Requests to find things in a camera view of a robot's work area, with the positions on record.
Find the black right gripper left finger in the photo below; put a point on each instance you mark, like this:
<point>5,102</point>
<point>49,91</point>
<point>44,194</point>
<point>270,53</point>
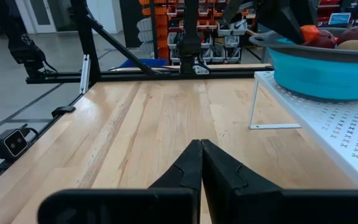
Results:
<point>166,205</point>

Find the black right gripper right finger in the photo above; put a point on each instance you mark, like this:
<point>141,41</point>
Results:
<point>259,205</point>

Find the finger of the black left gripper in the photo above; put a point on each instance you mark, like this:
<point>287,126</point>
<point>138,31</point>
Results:
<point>309,12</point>
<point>283,17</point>

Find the orange fruit piece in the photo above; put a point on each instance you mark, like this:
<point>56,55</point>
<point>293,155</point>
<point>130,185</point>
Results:
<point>309,32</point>

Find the dark red round fruit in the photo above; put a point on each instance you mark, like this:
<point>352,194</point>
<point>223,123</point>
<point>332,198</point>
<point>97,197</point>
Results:
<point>325,40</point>
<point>356,34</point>

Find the tan brown kiwi fruit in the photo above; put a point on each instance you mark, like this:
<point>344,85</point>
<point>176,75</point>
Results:
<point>354,46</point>

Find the blue collapsible bowl grey rim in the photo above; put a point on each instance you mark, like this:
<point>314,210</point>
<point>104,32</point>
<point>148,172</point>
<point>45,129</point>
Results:
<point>322,77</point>

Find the red storage bins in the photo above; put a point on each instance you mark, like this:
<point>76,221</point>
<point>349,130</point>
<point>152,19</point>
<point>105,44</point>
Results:
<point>329,7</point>

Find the laptop with blue screen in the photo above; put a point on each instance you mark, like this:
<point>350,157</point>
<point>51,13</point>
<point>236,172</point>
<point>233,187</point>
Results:
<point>339,18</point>

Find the rack with orange bins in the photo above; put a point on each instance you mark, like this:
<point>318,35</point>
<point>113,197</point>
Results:
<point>163,18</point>

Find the blue floor bin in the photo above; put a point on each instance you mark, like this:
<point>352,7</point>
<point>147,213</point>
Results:
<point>145,62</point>

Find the white perforated metal shelf riser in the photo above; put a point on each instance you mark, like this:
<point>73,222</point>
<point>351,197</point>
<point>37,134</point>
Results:
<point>337,124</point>

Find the black table clamp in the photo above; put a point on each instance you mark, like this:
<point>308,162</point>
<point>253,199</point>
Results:
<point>62,110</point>

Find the black aluminium table frame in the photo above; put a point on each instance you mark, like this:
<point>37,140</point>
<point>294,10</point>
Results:
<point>87,40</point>

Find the silver aluminium bracket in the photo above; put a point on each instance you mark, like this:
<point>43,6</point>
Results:
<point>84,74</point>

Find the small black table camera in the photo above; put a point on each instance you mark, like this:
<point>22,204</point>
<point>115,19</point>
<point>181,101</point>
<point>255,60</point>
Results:
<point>11,143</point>

